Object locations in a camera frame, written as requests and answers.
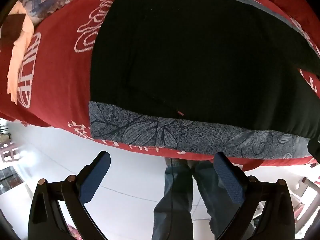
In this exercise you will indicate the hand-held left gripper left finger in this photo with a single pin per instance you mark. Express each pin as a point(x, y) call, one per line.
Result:
point(95, 180)

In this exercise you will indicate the peach cloth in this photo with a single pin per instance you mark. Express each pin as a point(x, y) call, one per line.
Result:
point(20, 55)

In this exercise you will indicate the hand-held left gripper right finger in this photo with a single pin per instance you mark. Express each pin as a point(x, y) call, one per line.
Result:
point(230, 180)

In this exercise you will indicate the brown cloth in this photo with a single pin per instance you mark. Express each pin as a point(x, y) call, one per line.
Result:
point(12, 27)

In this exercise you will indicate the black pants with grey trim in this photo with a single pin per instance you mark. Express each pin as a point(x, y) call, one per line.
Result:
point(187, 55)

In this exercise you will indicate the red printed blanket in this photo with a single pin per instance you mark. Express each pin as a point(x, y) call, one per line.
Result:
point(62, 80)

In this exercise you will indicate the pink plastic stool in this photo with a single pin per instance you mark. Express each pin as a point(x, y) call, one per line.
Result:
point(10, 152)

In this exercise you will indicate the floral printed cloth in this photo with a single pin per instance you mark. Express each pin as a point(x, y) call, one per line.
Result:
point(45, 0)

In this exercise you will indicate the person's blue jeans legs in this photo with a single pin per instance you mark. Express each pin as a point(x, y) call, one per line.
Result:
point(175, 205)

